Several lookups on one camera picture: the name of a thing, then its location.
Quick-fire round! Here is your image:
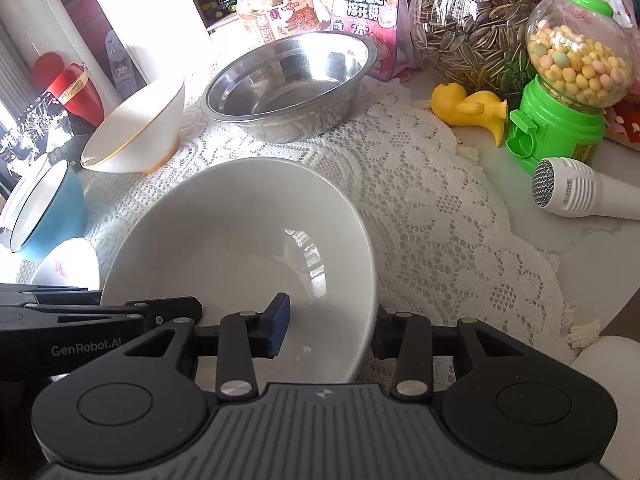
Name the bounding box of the white floral plate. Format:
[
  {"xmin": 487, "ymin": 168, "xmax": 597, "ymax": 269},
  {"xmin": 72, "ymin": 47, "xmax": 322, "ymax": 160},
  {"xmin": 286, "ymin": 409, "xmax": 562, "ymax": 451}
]
[{"xmin": 32, "ymin": 237, "xmax": 100, "ymax": 290}]

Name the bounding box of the plain white ceramic bowl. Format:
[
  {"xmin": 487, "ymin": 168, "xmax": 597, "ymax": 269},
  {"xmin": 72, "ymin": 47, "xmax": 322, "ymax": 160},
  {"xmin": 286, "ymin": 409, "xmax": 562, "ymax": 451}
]
[{"xmin": 102, "ymin": 157, "xmax": 378, "ymax": 384}]

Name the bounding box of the blue bowl white inside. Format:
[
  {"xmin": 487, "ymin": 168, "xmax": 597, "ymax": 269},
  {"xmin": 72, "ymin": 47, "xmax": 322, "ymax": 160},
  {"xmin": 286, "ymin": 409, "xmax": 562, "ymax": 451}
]
[{"xmin": 9, "ymin": 160, "xmax": 88, "ymax": 262}]

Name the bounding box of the white bowl with gold rim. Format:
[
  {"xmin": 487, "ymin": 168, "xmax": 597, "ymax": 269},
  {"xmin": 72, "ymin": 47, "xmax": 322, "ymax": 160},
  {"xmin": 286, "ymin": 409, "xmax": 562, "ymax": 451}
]
[{"xmin": 80, "ymin": 77, "xmax": 184, "ymax": 174}]

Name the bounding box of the stainless steel bowl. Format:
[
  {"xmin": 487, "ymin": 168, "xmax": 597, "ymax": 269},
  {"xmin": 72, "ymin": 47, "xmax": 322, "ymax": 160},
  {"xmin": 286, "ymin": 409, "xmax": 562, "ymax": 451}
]
[{"xmin": 201, "ymin": 30, "xmax": 378, "ymax": 144}]

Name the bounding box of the white lace tablecloth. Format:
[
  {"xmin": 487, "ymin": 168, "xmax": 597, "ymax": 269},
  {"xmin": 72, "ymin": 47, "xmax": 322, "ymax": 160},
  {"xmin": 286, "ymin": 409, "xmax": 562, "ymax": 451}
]
[{"xmin": 81, "ymin": 79, "xmax": 601, "ymax": 362}]

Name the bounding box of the white toy microphone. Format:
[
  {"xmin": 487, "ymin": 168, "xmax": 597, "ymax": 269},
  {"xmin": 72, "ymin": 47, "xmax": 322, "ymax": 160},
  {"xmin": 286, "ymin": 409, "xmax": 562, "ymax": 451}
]
[{"xmin": 532, "ymin": 157, "xmax": 640, "ymax": 221}]

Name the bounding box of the silver foil bag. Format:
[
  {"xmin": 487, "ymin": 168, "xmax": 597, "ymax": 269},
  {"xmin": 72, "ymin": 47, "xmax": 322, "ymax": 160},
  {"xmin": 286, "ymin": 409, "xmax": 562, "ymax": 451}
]
[{"xmin": 1, "ymin": 92, "xmax": 73, "ymax": 178}]

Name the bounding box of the yellow duck toy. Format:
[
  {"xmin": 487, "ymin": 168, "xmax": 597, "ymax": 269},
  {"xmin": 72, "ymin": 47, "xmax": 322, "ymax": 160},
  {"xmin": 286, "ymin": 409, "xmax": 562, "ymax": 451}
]
[{"xmin": 431, "ymin": 82, "xmax": 509, "ymax": 148}]

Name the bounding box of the sunflower seed jar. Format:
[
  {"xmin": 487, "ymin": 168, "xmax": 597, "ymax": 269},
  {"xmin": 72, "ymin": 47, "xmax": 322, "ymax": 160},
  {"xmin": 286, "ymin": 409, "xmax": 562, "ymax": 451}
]
[{"xmin": 409, "ymin": 0, "xmax": 542, "ymax": 101}]

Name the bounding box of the green gumball candy dispenser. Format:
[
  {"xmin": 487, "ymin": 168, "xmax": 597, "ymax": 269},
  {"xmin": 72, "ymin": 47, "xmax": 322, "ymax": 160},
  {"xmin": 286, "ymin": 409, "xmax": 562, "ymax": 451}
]
[{"xmin": 506, "ymin": 0, "xmax": 634, "ymax": 174}]

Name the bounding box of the peanut jar red label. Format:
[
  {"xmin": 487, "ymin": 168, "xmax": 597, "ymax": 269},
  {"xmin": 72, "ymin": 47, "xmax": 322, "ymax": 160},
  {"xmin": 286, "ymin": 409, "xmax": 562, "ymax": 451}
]
[{"xmin": 236, "ymin": 0, "xmax": 328, "ymax": 46}]

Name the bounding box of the pink marshmallow bag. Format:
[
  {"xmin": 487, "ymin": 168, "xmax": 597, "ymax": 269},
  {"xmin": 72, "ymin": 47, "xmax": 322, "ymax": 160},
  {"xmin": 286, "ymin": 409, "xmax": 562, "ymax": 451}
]
[{"xmin": 331, "ymin": 0, "xmax": 416, "ymax": 81}]

